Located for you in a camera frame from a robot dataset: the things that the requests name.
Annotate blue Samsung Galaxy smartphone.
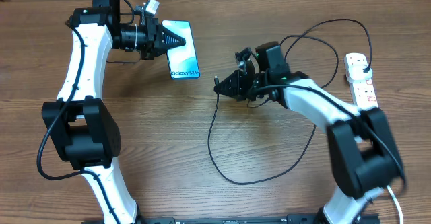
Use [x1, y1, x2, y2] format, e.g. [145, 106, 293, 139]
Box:
[162, 20, 200, 79]

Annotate black USB charging cable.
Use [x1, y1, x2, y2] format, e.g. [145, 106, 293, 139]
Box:
[207, 18, 373, 186]

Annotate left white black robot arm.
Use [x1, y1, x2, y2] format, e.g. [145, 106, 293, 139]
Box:
[36, 0, 186, 223]

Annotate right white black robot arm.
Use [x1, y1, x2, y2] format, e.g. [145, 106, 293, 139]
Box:
[213, 42, 405, 223]

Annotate white charger plug adapter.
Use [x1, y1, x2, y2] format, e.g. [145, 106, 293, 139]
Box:
[346, 65, 373, 83]

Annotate white power strip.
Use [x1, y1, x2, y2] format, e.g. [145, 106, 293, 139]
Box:
[344, 52, 378, 110]

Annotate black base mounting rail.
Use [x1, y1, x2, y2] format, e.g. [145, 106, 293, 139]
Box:
[81, 213, 381, 224]

